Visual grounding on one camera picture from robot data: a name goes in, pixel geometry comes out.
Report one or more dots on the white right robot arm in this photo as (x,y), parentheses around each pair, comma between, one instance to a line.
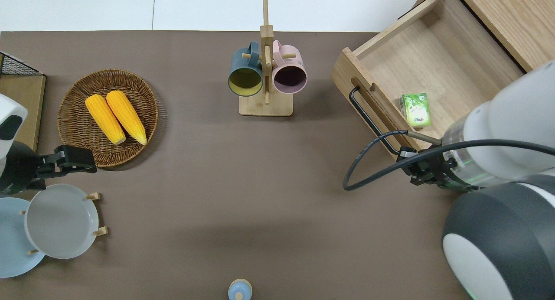
(511,118)

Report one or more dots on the green carton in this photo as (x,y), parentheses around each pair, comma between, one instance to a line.
(416,109)

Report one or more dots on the grey plate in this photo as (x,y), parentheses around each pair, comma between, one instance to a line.
(60,222)

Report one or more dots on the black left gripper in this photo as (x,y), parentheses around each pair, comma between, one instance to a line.
(63,160)

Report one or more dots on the wooden plate rack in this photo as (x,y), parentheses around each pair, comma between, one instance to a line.
(94,196)

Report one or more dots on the round wicker basket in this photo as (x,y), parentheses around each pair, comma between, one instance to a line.
(78,137)

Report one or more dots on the pink mug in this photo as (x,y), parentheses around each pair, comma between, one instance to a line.
(279,63)

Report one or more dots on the dark teal mug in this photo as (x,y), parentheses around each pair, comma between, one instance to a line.
(238,61)

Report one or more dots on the yellow corn cob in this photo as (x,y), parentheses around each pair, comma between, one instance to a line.
(105,118)
(126,115)

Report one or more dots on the wooden cabinet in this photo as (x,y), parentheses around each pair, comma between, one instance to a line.
(520,18)

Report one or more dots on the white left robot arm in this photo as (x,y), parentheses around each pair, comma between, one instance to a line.
(17,170)

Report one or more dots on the wooden mug tree stand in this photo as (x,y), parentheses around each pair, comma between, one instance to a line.
(265,105)

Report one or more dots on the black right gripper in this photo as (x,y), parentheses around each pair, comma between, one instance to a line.
(438,170)

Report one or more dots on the brown table mat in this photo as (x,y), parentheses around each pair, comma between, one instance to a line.
(217,183)

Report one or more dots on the light blue plate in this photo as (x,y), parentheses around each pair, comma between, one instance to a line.
(13,243)

